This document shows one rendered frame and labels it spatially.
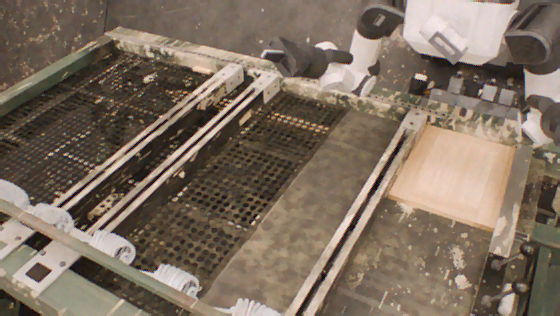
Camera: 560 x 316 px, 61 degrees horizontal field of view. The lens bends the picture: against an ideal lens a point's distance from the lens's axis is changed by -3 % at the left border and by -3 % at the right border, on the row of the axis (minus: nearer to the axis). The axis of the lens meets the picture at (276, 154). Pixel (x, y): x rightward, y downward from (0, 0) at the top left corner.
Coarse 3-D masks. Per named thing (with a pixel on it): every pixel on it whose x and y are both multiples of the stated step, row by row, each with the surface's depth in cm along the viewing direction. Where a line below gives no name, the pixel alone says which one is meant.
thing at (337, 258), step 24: (408, 120) 166; (408, 144) 155; (384, 168) 149; (360, 192) 139; (384, 192) 140; (360, 216) 132; (336, 240) 125; (360, 240) 129; (336, 264) 119; (312, 288) 115; (336, 288) 120; (264, 312) 91; (288, 312) 109; (312, 312) 109
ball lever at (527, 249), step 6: (522, 246) 111; (528, 246) 110; (534, 246) 110; (522, 252) 111; (528, 252) 110; (534, 252) 110; (510, 258) 115; (492, 264) 119; (498, 264) 118; (498, 270) 118
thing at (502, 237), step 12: (516, 156) 154; (528, 156) 154; (516, 168) 149; (528, 168) 149; (516, 180) 145; (504, 192) 141; (516, 192) 141; (504, 204) 137; (516, 204) 137; (504, 216) 134; (516, 216) 133; (504, 228) 130; (492, 240) 127; (504, 240) 127; (492, 252) 124; (504, 252) 124
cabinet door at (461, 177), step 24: (432, 144) 164; (456, 144) 164; (480, 144) 163; (408, 168) 154; (432, 168) 154; (456, 168) 154; (480, 168) 153; (504, 168) 153; (408, 192) 146; (432, 192) 146; (456, 192) 145; (480, 192) 145; (456, 216) 137; (480, 216) 137
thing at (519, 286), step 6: (516, 282) 103; (522, 282) 102; (516, 288) 102; (522, 288) 102; (528, 288) 102; (498, 294) 108; (504, 294) 106; (510, 294) 106; (522, 294) 102; (486, 300) 110; (492, 300) 109; (486, 306) 110
